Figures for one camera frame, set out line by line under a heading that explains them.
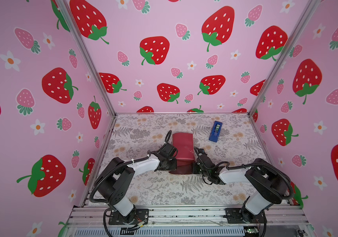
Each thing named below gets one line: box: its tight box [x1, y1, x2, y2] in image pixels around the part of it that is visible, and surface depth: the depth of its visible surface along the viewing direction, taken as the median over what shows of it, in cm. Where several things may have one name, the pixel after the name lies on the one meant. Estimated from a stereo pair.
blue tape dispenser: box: [208, 120, 223, 143], surface depth 106 cm
